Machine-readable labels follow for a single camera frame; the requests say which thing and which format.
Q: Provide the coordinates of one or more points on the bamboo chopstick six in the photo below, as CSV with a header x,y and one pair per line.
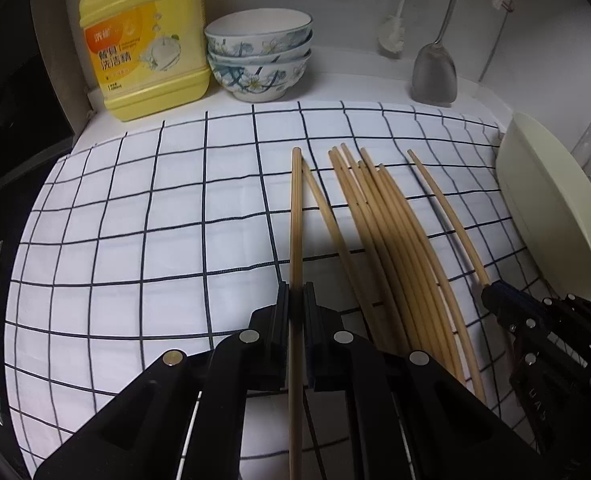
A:
x,y
424,302

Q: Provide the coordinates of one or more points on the steel spatula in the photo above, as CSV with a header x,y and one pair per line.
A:
x,y
434,80

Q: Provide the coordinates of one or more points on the top floral bowl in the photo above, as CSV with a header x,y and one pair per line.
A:
x,y
258,31

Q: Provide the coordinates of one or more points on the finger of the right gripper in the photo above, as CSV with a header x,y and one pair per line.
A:
x,y
514,310

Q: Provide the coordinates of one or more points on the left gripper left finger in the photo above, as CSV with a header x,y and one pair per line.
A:
x,y
183,417

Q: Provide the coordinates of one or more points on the yellow detergent bottle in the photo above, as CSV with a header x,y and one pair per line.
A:
x,y
147,55

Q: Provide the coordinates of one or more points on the bamboo chopstick four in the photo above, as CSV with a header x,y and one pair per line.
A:
x,y
359,194

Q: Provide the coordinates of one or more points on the cream round tray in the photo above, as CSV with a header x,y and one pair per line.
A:
x,y
549,199

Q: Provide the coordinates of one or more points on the bamboo chopstick two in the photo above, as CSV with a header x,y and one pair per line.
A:
x,y
345,258

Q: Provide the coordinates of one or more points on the white black grid cloth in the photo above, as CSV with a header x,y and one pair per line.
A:
x,y
170,236

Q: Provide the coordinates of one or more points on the middle floral bowl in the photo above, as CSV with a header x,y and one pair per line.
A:
x,y
297,52

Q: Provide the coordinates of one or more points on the bottom floral bowl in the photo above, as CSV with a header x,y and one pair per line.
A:
x,y
259,83

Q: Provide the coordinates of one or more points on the bamboo chopstick seven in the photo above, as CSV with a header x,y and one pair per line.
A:
x,y
430,294

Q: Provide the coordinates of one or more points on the bamboo chopstick ten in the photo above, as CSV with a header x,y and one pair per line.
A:
x,y
429,257

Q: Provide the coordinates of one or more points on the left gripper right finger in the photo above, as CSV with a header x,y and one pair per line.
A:
x,y
409,418

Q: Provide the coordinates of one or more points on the bamboo chopstick one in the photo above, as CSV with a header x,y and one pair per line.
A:
x,y
295,336

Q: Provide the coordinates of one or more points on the white bottle brush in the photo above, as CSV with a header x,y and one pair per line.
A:
x,y
394,30

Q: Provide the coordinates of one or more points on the floral bowl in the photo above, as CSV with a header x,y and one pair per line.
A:
x,y
259,83
258,31
297,52

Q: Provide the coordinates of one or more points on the bamboo chopstick five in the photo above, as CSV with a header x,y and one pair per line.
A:
x,y
391,234

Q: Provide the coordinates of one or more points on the bamboo chopstick three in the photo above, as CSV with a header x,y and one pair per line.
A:
x,y
365,249

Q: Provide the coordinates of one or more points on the bamboo chopstick eight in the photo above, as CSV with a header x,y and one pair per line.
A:
x,y
464,238

